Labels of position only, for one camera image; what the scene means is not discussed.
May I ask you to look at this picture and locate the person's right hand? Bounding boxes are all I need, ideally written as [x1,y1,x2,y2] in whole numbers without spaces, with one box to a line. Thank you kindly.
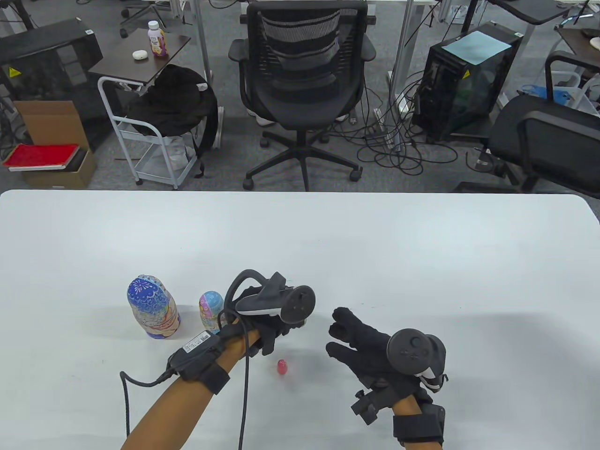
[326,307,434,415]

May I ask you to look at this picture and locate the person's left hand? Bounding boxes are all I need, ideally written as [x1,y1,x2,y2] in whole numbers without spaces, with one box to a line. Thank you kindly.
[218,286,306,358]

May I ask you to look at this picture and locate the large cream Russian doll bottom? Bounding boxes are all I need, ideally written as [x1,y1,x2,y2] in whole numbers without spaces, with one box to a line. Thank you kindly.
[135,307,181,339]

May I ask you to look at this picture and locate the large blue Russian doll top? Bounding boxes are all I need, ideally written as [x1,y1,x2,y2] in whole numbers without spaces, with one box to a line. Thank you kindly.
[127,275,175,319]

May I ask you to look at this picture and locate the person's right forearm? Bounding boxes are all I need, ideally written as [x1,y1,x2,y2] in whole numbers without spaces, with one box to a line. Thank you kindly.
[391,396,443,450]

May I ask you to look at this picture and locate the person's left forearm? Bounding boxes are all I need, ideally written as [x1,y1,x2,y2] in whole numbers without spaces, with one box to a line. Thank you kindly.
[121,328,263,450]

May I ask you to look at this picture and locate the black VR controller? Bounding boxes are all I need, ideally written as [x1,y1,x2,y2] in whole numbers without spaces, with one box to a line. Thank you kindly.
[386,328,450,394]
[224,270,316,336]

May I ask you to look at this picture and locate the white metal rolling cart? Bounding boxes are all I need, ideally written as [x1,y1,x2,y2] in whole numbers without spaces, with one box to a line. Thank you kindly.
[97,76,199,190]

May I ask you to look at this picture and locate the white power strip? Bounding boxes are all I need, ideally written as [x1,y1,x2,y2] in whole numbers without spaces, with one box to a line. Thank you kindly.
[374,107,405,151]

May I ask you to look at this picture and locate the black mesh office chair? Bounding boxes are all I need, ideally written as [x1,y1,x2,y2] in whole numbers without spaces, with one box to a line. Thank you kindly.
[228,0,377,192]

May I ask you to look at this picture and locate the black bag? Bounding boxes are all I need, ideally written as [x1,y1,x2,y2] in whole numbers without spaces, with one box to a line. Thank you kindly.
[127,64,219,179]

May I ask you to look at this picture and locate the black glass computer tower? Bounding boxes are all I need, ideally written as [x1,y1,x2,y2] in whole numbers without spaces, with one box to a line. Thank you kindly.
[412,21,524,143]

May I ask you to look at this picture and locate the black padded office chair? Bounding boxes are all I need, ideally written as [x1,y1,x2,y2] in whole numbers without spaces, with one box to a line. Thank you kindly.
[454,51,600,200]

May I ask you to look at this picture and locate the red notebook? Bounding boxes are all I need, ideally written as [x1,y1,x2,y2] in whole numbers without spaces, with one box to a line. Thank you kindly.
[2,143,81,172]

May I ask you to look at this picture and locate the white metal desk leg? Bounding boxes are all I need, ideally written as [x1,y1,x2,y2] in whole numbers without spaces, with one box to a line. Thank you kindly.
[388,0,426,113]
[193,0,215,84]

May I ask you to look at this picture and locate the open cardboard box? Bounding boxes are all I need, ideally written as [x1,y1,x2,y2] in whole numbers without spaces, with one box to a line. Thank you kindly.
[13,100,98,189]

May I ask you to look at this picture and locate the dark brown side table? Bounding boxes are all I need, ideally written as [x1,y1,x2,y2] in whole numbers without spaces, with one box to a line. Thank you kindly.
[88,28,192,87]

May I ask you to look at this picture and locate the purple drink bottle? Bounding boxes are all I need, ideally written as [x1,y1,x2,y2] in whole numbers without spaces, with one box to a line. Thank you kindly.
[147,21,168,59]

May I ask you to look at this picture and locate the blue plastic bag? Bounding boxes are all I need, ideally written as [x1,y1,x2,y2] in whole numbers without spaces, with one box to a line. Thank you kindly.
[521,84,576,106]

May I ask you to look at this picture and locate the light blue paper sheet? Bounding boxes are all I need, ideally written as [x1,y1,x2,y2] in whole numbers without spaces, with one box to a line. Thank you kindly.
[442,31,511,66]

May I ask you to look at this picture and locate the black chair base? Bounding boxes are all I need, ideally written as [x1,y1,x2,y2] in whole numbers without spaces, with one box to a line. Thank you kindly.
[120,0,188,38]

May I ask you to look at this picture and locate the black cabinet with warning sticker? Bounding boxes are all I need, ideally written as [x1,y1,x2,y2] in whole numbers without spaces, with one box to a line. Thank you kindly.
[0,18,105,151]

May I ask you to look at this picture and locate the black desk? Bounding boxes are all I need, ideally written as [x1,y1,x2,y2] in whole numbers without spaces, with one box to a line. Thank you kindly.
[487,0,586,25]

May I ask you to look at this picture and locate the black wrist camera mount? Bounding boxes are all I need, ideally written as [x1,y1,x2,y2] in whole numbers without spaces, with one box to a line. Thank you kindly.
[255,328,291,357]
[352,389,390,426]

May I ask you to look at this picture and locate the black wrist strap unit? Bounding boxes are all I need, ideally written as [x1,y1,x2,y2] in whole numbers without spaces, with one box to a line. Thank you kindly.
[392,404,446,446]
[168,330,231,395]

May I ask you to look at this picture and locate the tangle of black floor cables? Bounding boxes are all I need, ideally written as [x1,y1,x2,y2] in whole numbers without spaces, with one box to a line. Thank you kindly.
[323,70,460,176]

